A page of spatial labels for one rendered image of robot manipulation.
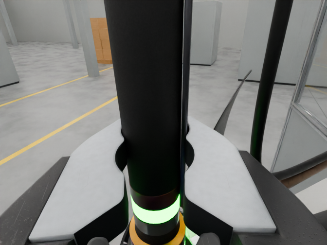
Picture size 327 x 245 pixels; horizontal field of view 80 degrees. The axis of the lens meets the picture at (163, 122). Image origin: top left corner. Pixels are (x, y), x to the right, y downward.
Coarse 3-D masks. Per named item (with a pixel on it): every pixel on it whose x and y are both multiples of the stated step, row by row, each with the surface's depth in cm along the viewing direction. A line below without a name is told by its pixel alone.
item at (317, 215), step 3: (324, 210) 22; (315, 213) 23; (318, 213) 22; (321, 213) 21; (324, 213) 21; (315, 216) 21; (318, 216) 21; (321, 216) 20; (324, 216) 20; (318, 219) 20; (321, 219) 20; (324, 219) 19; (321, 222) 19; (324, 222) 19; (324, 225) 18
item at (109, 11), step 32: (128, 0) 7; (160, 0) 7; (128, 32) 7; (160, 32) 7; (128, 64) 8; (160, 64) 8; (128, 96) 9; (160, 96) 9; (128, 128) 10; (160, 128) 9; (128, 160) 11; (160, 160) 10; (160, 192) 11
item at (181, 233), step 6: (180, 216) 16; (132, 222) 15; (180, 222) 15; (132, 228) 15; (180, 228) 15; (132, 234) 14; (180, 234) 14; (132, 240) 14; (138, 240) 14; (174, 240) 14; (180, 240) 14
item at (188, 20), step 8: (184, 0) 8; (192, 0) 8; (184, 8) 8; (192, 8) 8; (184, 16) 8; (184, 24) 8; (184, 32) 8; (184, 40) 8; (184, 48) 8; (184, 56) 8; (184, 64) 9; (184, 72) 9; (184, 80) 9; (184, 88) 9; (184, 96) 9; (184, 104) 9; (184, 112) 10; (184, 120) 10; (184, 128) 10; (184, 136) 10; (184, 144) 11; (184, 152) 11; (184, 160) 11; (184, 168) 11
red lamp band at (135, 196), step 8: (136, 192) 12; (168, 192) 12; (176, 192) 12; (136, 200) 12; (144, 200) 12; (152, 200) 12; (160, 200) 12; (168, 200) 12; (144, 208) 12; (152, 208) 12; (160, 208) 12
